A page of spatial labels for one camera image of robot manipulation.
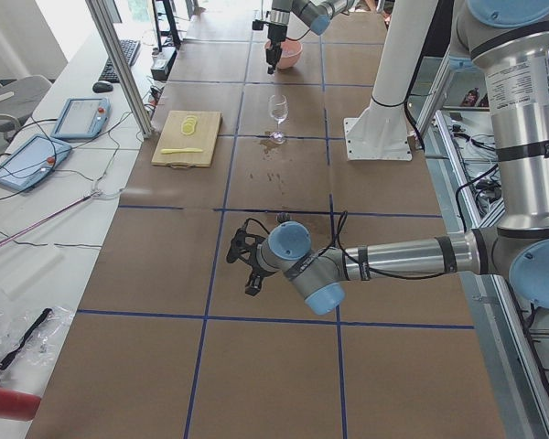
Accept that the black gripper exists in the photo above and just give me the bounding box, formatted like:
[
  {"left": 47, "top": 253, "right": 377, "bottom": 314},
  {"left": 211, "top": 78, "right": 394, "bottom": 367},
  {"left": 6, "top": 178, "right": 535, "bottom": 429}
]
[
  {"left": 265, "top": 23, "right": 287, "bottom": 74},
  {"left": 244, "top": 247, "right": 275, "bottom": 295}
]

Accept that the steel jigger measuring cup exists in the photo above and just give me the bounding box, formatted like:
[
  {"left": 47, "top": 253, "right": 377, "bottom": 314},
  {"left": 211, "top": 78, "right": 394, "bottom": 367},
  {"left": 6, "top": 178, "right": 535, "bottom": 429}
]
[{"left": 276, "top": 212, "right": 291, "bottom": 224}]

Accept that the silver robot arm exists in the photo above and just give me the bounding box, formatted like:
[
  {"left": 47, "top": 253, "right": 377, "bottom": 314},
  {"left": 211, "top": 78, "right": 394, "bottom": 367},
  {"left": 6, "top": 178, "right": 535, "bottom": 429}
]
[
  {"left": 227, "top": 1, "right": 549, "bottom": 315},
  {"left": 253, "top": 0, "right": 355, "bottom": 74}
]

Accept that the clear wine glass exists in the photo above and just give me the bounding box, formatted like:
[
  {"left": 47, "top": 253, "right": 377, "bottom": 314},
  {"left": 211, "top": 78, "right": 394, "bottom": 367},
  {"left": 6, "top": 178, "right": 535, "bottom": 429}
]
[{"left": 268, "top": 94, "right": 288, "bottom": 145}]

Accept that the pink bowl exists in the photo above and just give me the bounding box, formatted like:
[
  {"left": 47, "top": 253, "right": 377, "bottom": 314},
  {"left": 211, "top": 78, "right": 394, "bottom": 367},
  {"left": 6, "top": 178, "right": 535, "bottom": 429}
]
[{"left": 264, "top": 39, "right": 302, "bottom": 70}]

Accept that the lemon slice leftmost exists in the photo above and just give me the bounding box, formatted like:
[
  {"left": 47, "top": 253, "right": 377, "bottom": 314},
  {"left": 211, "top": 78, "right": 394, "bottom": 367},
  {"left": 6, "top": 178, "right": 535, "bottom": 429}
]
[{"left": 181, "top": 125, "right": 195, "bottom": 135}]

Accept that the bamboo cutting board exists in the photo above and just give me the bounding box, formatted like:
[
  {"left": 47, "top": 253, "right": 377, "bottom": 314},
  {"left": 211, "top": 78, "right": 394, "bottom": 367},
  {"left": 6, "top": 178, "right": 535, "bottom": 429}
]
[{"left": 151, "top": 111, "right": 221, "bottom": 167}]

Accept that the yellow plastic knife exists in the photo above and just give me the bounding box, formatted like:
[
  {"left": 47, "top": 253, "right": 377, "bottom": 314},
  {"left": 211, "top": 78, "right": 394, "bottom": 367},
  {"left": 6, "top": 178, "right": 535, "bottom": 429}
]
[{"left": 160, "top": 147, "right": 204, "bottom": 155}]

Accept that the black keyboard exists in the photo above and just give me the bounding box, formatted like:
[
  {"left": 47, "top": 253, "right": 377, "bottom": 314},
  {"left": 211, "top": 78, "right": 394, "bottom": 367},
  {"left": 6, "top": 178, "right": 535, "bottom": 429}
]
[{"left": 98, "top": 38, "right": 142, "bottom": 84}]

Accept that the black computer mouse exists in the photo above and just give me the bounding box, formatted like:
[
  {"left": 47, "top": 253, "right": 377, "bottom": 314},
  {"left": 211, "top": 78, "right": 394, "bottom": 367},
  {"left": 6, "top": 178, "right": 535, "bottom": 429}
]
[{"left": 91, "top": 80, "right": 113, "bottom": 93}]

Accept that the teach pendant far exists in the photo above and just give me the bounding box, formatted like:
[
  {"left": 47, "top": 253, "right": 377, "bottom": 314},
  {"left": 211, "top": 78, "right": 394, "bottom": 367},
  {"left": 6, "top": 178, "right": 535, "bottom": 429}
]
[{"left": 51, "top": 98, "right": 110, "bottom": 142}]

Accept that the teach pendant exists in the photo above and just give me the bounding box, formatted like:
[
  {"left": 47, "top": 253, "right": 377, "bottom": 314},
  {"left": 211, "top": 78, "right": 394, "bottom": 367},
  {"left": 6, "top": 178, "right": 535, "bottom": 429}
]
[
  {"left": 51, "top": 98, "right": 110, "bottom": 142},
  {"left": 0, "top": 134, "right": 71, "bottom": 191}
]

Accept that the clear plastic bag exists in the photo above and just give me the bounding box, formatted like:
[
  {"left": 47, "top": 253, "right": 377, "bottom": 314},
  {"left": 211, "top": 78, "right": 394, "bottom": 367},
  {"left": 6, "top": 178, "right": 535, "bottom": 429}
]
[{"left": 0, "top": 306, "right": 75, "bottom": 382}]

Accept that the teach pendant near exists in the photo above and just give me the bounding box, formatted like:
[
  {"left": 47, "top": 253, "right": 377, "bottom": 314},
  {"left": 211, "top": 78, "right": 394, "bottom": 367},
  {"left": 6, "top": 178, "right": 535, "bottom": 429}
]
[{"left": 0, "top": 134, "right": 71, "bottom": 191}]

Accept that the red fire extinguisher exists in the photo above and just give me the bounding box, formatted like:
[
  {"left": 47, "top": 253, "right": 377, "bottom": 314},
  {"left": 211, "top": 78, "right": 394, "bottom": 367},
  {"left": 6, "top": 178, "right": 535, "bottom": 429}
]
[{"left": 0, "top": 388, "right": 41, "bottom": 421}]

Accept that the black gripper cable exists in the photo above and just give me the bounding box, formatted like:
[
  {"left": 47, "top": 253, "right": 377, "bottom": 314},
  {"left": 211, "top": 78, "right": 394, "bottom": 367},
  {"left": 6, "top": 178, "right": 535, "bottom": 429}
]
[{"left": 285, "top": 25, "right": 317, "bottom": 43}]

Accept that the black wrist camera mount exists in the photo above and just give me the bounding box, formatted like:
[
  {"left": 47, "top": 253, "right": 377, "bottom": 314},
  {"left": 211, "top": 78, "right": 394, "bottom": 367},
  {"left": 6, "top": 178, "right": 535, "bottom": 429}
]
[{"left": 252, "top": 19, "right": 269, "bottom": 31}]

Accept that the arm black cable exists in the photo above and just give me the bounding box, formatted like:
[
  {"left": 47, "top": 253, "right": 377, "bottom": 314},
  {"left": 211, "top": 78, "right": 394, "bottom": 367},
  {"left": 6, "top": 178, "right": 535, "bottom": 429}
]
[{"left": 240, "top": 209, "right": 447, "bottom": 281}]

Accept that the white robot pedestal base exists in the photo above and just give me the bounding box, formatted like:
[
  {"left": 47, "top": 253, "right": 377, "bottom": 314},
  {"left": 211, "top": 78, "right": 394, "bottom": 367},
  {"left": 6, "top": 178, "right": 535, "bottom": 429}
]
[{"left": 344, "top": 0, "right": 438, "bottom": 161}]

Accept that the aluminium frame post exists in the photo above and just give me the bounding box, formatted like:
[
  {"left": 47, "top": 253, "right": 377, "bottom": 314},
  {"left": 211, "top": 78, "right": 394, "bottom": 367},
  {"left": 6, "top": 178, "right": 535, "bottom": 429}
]
[{"left": 85, "top": 0, "right": 153, "bottom": 139}]

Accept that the green handled reacher grabber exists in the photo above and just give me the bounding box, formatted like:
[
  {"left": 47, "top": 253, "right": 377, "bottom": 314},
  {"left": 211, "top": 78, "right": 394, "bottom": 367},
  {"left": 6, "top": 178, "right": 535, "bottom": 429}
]
[{"left": 0, "top": 186, "right": 125, "bottom": 248}]

